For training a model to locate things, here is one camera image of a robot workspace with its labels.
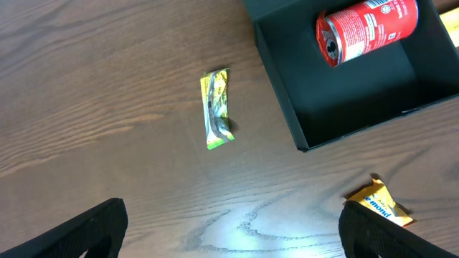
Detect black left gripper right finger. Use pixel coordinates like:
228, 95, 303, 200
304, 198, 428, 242
339, 201, 458, 258

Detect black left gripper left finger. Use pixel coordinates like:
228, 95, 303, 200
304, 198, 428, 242
1, 198, 128, 258

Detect red soda can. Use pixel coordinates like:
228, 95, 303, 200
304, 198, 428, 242
316, 0, 419, 67

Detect orange yellow snack packet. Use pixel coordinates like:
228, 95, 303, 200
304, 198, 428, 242
440, 8, 459, 48

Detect yellow biscuit packet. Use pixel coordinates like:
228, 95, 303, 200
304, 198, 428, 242
344, 176, 416, 227

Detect black open box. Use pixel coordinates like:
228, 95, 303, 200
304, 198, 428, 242
245, 0, 458, 151

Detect green yellow snack packet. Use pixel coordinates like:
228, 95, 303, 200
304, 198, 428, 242
200, 69, 235, 150

